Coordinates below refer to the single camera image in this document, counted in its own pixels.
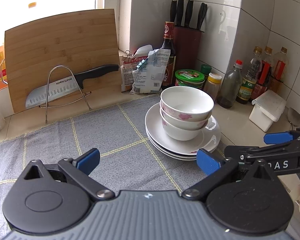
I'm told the red label sauce bottle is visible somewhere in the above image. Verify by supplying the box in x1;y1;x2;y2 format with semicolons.
255;46;274;93

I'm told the white plate with brown stain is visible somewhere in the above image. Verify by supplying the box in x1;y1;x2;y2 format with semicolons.
145;102;221;153

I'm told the white plastic food bag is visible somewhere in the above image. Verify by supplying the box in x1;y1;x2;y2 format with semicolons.
132;49;171;94

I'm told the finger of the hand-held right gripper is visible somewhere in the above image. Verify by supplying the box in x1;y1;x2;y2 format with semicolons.
264;127;300;145
224;141;300;165

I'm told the dark red knife block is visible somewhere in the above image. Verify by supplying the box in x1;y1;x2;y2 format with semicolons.
174;26;205;75

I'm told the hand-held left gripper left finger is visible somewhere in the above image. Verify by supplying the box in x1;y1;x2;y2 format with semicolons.
21;148;115;202

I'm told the red capped glass bottle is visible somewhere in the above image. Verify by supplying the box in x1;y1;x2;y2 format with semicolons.
217;59;243;109

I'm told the white plate red fruit print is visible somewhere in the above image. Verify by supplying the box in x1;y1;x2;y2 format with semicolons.
146;130;219;157
150;140;210;161

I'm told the red and white food bag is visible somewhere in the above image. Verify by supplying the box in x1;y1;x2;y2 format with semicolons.
120;44;153;92

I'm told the dark soy sauce bottle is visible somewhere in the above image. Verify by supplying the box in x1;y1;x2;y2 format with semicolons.
161;21;177;89

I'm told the black handled block knife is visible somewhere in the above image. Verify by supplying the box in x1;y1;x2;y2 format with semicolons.
197;2;206;30
177;0;185;27
185;0;194;28
202;4;208;29
170;0;178;24

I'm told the small green capped jar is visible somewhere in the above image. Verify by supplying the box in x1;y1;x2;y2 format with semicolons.
200;64;212;80

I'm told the kitchen spatula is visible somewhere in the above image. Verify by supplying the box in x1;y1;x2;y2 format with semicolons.
287;107;300;131

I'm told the metal wire rack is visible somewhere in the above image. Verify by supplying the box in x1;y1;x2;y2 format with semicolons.
39;65;92;124

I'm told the grey and teal dish towel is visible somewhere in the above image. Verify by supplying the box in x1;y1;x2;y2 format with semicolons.
0;94;243;230

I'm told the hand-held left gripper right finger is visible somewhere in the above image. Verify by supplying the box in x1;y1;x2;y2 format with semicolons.
181;148;278;202

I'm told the yellow capped spice jar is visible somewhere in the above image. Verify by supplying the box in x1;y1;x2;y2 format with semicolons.
204;73;222;100

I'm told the bamboo cutting board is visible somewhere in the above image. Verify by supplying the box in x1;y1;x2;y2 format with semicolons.
4;9;122;113

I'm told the green lidded sauce jar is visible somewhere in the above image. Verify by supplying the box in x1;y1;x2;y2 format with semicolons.
175;69;205;90

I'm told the black handled kitchen knife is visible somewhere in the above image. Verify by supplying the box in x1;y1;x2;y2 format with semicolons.
25;64;120;110

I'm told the white plastic seasoning box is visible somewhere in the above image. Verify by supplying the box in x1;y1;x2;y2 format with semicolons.
249;90;287;132

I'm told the white bowl pink flower print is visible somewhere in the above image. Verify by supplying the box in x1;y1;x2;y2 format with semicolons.
159;86;215;122
161;116;210;141
160;107;212;131

